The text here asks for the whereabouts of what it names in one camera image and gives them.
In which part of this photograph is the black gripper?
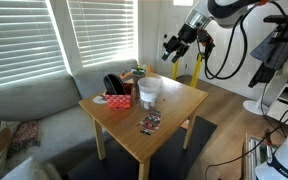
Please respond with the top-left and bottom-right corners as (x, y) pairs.
(161, 23), (199, 64)

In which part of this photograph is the grey sofa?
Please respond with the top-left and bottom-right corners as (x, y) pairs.
(0, 59), (139, 176)

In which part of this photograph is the red paisley cushion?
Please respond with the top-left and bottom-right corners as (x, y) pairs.
(8, 120), (42, 156)

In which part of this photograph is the red patterned box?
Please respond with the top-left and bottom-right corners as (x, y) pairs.
(104, 83), (134, 110)

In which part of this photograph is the small shiny packet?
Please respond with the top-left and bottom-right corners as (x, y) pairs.
(132, 67), (147, 76)

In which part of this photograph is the dark rug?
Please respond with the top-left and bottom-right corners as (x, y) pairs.
(67, 114), (218, 180)

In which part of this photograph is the black camera on stand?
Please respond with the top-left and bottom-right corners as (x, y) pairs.
(263, 13), (288, 44)

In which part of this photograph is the white door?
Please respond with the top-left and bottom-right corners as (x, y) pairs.
(157, 0), (202, 79)

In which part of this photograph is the small round white sticker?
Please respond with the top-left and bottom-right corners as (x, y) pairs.
(92, 94), (108, 105)

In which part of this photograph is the metal framed rack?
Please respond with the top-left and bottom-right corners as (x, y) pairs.
(243, 133), (280, 180)

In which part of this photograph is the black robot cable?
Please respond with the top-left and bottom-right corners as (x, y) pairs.
(197, 13), (249, 81)

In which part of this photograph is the white window blind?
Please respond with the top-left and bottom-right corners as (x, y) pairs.
(0, 0), (67, 89)
(67, 0), (136, 67)

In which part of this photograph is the orange octopus plush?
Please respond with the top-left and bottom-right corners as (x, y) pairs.
(119, 64), (156, 81)

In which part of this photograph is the white floor stand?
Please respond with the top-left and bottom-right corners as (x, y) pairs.
(243, 84), (272, 117)

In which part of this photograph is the wooden table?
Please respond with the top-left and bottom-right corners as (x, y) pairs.
(78, 72), (209, 180)

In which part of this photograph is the clear plastic cup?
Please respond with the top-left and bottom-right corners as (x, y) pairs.
(137, 77), (163, 111)

